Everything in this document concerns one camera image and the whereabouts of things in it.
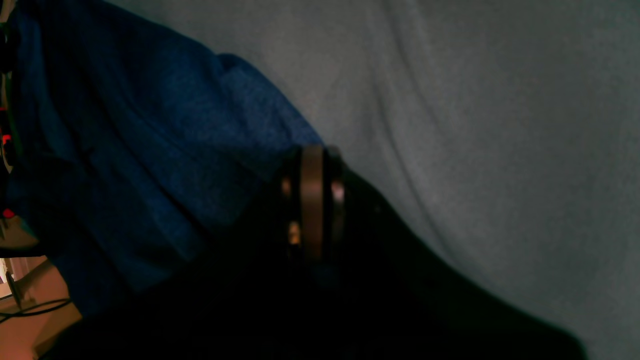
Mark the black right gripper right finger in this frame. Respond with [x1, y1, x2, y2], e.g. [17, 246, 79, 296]
[325, 147, 586, 360]

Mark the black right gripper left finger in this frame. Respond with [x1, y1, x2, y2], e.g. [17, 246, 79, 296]
[45, 145, 326, 360]

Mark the blue t-shirt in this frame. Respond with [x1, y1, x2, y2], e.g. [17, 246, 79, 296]
[6, 0, 322, 317]

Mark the light blue table cloth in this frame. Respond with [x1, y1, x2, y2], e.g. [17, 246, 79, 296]
[114, 0, 640, 360]

